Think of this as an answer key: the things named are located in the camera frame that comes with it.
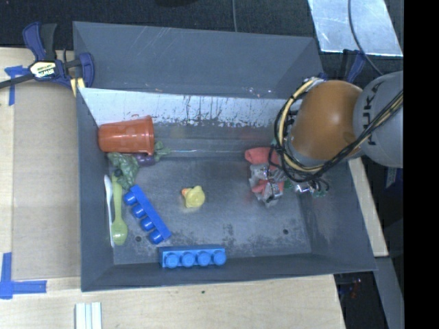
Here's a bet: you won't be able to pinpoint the red soft toy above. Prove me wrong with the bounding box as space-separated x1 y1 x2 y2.
244 146 286 200

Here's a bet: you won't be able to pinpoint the grey metal bin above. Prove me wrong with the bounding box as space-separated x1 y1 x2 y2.
71 21 379 293

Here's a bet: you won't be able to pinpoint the yellow rubber duck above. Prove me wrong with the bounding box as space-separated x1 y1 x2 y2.
181 184 206 209

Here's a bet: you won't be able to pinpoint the blue studded toy brick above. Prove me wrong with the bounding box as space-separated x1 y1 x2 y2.
158 246 228 269
122 184 172 245

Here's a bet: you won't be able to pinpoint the purple toy grapes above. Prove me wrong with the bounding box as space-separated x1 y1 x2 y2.
133 152 156 167

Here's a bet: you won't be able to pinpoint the green leafy toy vegetable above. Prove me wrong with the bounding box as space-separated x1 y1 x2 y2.
107 141 171 191

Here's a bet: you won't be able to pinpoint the orange-red plastic cup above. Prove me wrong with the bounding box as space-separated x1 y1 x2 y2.
97 114 156 156

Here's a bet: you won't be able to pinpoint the green plastic spoon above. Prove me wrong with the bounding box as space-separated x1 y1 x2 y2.
110 179 129 247

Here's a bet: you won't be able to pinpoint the pale wood flat board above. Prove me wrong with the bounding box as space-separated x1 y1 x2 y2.
11 86 82 281

